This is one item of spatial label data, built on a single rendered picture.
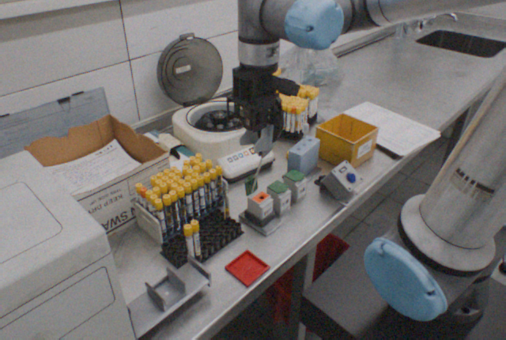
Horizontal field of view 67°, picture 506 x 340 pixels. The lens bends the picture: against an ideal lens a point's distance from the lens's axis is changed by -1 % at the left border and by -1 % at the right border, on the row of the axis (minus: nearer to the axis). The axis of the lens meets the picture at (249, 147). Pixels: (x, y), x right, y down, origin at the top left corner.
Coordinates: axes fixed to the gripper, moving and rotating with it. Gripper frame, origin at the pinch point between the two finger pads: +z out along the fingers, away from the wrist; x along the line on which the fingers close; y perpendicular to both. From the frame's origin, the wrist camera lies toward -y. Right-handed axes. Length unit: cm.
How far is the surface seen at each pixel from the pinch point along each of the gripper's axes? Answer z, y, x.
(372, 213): 108, -121, -17
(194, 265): 15.6, 22.2, 1.7
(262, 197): 13.2, -0.3, -0.2
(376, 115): 19, -68, -5
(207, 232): 18.7, 12.6, -5.4
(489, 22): 20, -239, -12
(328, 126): 12.7, -38.6, -7.0
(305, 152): 10.8, -19.5, -2.1
